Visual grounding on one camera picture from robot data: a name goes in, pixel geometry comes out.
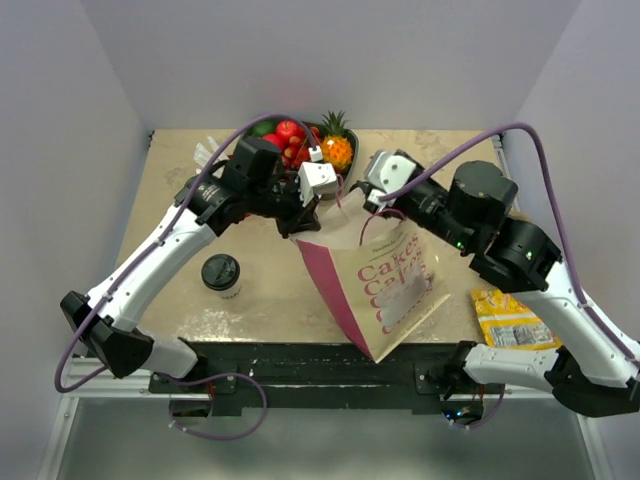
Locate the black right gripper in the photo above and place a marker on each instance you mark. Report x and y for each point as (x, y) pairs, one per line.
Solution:
(368, 204)

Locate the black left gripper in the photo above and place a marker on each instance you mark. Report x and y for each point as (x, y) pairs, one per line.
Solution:
(302, 218)

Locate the paper bag pink handles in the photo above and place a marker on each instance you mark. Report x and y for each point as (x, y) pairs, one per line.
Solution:
(377, 274)

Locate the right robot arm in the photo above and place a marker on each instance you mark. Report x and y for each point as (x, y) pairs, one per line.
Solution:
(588, 374)

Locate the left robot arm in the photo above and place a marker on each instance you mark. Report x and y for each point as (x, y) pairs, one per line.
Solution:
(251, 182)

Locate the dark green fruit tray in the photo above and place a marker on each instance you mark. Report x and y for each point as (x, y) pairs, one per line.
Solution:
(316, 129)

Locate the orange plastic pineapple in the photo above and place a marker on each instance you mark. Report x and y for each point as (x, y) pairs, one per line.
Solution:
(335, 146)

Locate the red apple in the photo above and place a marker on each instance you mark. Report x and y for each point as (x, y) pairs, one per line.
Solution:
(286, 129)
(275, 140)

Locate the green lime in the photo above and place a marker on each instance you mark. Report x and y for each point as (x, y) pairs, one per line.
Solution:
(264, 127)

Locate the yellow snack bag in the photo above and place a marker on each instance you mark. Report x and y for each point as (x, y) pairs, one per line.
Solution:
(508, 324)

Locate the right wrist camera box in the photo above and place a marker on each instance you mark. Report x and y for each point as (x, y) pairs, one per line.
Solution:
(387, 172)

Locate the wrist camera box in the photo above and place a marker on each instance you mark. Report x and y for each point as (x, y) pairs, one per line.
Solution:
(387, 172)
(316, 179)

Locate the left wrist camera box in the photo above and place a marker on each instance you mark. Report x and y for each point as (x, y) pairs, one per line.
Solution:
(316, 179)

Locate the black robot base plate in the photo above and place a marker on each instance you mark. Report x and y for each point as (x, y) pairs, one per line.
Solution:
(252, 395)

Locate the aluminium frame rail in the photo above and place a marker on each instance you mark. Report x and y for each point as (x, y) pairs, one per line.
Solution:
(415, 376)

